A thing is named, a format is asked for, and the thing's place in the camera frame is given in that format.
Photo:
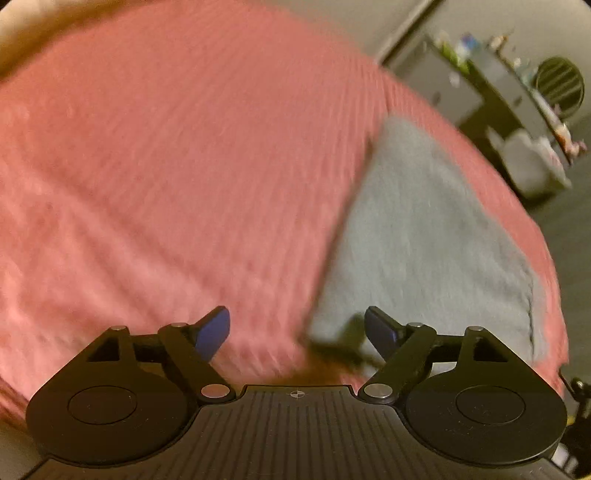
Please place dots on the white bin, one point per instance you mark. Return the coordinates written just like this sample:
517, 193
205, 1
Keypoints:
531, 161

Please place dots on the red ribbed blanket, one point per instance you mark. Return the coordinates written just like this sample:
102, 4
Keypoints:
175, 175

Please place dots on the grey pants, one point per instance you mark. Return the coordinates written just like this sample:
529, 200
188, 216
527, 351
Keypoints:
415, 240

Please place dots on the dark round fan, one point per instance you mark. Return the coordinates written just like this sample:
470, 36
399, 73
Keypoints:
561, 85

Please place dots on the cluttered dark desk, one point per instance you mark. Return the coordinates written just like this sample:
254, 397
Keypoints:
517, 69

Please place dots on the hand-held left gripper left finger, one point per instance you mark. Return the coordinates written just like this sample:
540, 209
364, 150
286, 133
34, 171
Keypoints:
213, 330

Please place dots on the grey drawer cabinet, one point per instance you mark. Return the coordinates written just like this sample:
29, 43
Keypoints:
434, 81

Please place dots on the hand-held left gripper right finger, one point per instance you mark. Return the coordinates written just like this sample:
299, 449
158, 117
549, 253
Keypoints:
381, 330

